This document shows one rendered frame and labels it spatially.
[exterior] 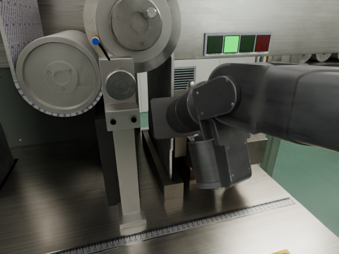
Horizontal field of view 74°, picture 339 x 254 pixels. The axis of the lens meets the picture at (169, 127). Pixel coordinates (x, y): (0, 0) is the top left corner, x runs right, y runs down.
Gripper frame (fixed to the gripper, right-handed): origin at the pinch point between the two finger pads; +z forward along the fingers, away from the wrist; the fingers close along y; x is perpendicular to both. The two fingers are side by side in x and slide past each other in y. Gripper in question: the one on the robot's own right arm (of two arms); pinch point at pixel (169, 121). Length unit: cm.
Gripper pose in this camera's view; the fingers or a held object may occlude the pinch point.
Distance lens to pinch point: 45.5
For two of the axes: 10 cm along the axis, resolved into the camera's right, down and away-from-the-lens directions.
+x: -1.3, -9.9, 0.6
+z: -2.5, 0.9, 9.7
